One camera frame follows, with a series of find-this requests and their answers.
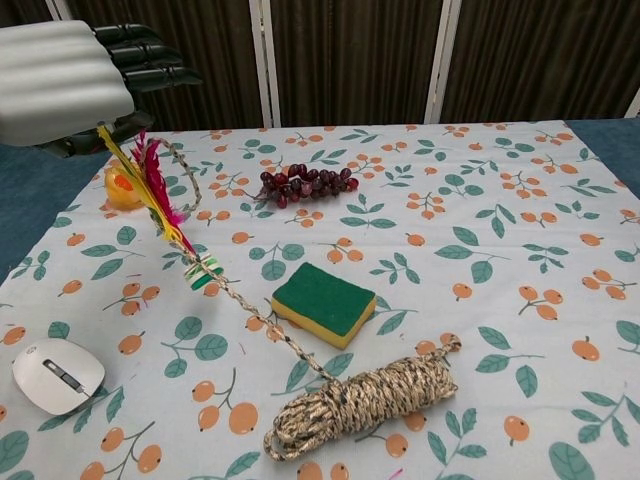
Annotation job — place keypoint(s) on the left black grey robot hand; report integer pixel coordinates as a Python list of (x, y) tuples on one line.
[(55, 80)]

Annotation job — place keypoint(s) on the pink yellow feather toy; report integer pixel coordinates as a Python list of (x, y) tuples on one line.
[(152, 185)]

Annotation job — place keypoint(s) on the dark folding screen panel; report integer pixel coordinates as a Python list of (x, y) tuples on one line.
[(350, 55), (540, 55), (220, 55), (20, 10)]

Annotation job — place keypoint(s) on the dark red grape bunch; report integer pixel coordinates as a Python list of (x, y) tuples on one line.
[(305, 182)]

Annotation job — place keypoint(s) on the white computer mouse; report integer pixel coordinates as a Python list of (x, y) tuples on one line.
[(57, 377)]

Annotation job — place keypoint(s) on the green yellow sponge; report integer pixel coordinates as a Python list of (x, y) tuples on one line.
[(322, 297)]

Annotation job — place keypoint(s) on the floral print tablecloth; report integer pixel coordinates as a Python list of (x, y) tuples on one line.
[(450, 300)]

